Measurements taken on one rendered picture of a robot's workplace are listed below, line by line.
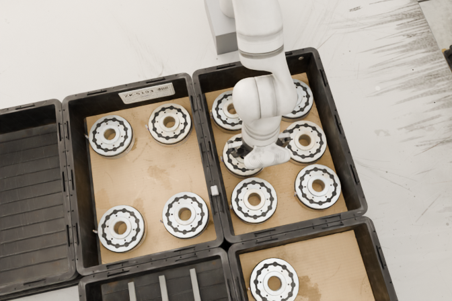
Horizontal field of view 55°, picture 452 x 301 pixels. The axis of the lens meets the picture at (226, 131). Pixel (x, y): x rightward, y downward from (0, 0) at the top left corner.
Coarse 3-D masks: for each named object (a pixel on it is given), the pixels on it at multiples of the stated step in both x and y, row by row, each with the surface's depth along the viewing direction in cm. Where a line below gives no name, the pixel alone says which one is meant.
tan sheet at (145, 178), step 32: (192, 128) 107; (96, 160) 105; (128, 160) 105; (160, 160) 104; (192, 160) 104; (96, 192) 102; (128, 192) 102; (160, 192) 102; (192, 192) 101; (160, 224) 99; (128, 256) 97
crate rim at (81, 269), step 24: (72, 96) 100; (96, 96) 100; (192, 96) 99; (72, 144) 96; (72, 168) 94; (72, 192) 92; (72, 216) 90; (216, 216) 89; (216, 240) 88; (120, 264) 87
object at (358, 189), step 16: (304, 48) 102; (224, 64) 101; (240, 64) 101; (320, 64) 100; (192, 80) 100; (320, 80) 100; (336, 112) 96; (208, 128) 96; (336, 128) 95; (208, 144) 95; (352, 160) 92; (352, 176) 91; (224, 208) 90; (224, 224) 89; (288, 224) 88; (304, 224) 88; (320, 224) 88; (240, 240) 88
